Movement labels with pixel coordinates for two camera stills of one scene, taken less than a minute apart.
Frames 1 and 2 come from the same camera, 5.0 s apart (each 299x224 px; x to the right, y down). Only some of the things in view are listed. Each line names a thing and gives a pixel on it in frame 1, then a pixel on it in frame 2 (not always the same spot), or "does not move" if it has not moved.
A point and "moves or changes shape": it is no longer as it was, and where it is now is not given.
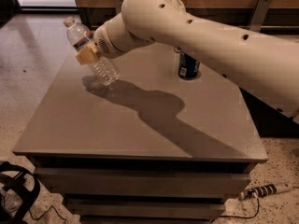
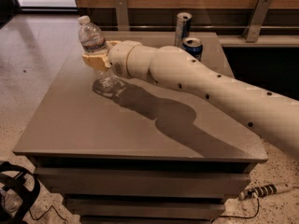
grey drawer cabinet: x=147 y=147 does not move
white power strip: x=264 y=190 does not move
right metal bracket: x=260 y=12 does not move
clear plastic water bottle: x=105 y=70 moves or changes shape
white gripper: x=104 y=43 → x=118 y=58
